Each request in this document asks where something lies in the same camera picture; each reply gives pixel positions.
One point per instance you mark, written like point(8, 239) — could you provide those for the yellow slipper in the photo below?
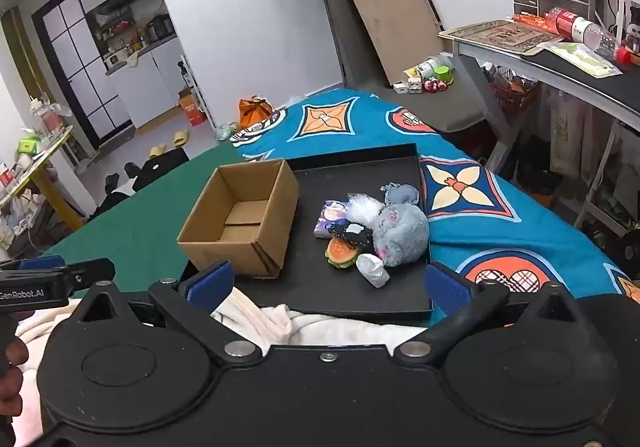
point(181, 138)
point(157, 150)

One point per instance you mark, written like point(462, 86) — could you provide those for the orange bag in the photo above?
point(255, 113)

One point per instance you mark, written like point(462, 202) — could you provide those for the white wad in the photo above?
point(372, 269)

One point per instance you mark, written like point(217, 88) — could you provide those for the large grey plush toy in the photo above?
point(402, 232)

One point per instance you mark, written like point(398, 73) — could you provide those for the black dotted plush toy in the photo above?
point(357, 237)

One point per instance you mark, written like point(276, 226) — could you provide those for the white fleece cloth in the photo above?
point(280, 319)

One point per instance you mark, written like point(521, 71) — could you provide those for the brown shallow tray lid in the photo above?
point(395, 22)

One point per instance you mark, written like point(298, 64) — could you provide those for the panda figure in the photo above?
point(635, 39)

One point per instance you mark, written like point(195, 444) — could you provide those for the black shallow tray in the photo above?
point(350, 297)

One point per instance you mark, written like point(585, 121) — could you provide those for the yellow table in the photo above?
point(40, 167)

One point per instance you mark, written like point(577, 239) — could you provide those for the orange carton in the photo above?
point(192, 109)

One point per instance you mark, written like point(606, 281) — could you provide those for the black laptop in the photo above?
point(162, 167)

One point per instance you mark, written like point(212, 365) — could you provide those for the person's left hand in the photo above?
point(12, 377)

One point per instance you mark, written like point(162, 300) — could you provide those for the burger plush toy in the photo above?
point(340, 253)

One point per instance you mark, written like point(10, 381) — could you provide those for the red toy figures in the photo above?
point(435, 85)

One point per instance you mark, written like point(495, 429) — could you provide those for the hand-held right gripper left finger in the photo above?
point(210, 284)

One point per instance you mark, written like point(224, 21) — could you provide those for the brown cardboard box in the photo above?
point(220, 247)

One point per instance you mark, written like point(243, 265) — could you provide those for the green cloth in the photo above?
point(150, 217)

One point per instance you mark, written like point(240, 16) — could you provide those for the purple tissue packet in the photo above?
point(330, 219)

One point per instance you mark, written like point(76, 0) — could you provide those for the blue patterned blanket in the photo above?
point(500, 247)

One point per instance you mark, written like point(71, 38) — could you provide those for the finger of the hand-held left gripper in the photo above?
point(92, 271)
point(42, 262)

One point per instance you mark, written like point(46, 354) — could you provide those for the clear plastic bottle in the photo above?
point(585, 32)

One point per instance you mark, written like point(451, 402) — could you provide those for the white kitchen cabinet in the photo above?
point(145, 77)

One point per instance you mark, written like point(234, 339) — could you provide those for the black fan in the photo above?
point(631, 247)

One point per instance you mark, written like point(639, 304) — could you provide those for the black shoe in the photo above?
point(132, 169)
point(112, 182)

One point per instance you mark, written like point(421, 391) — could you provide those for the green cup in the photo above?
point(443, 73)

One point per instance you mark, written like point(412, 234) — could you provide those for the green printed packet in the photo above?
point(580, 58)

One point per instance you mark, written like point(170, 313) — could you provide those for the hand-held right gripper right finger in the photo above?
point(447, 289)

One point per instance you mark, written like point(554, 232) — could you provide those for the narrow white rack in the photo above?
point(192, 82)

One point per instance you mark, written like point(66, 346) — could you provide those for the black desk mat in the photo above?
point(600, 87)

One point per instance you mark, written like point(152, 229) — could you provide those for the black framed glass door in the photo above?
point(82, 72)

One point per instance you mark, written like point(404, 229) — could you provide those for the grey desk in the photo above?
point(500, 54)

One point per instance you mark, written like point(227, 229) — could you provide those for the red basket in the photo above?
point(515, 94)

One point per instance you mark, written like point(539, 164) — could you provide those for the brown patterned mat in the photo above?
point(500, 34)

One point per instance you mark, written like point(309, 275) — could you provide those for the white jar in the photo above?
point(422, 68)

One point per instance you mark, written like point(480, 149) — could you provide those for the dark grey door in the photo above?
point(332, 2)

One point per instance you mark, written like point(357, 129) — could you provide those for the small white box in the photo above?
point(400, 88)
point(414, 86)

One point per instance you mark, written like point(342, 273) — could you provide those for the clear plastic bag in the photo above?
point(362, 209)

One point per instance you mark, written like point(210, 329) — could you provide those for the grey bench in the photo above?
point(445, 109)

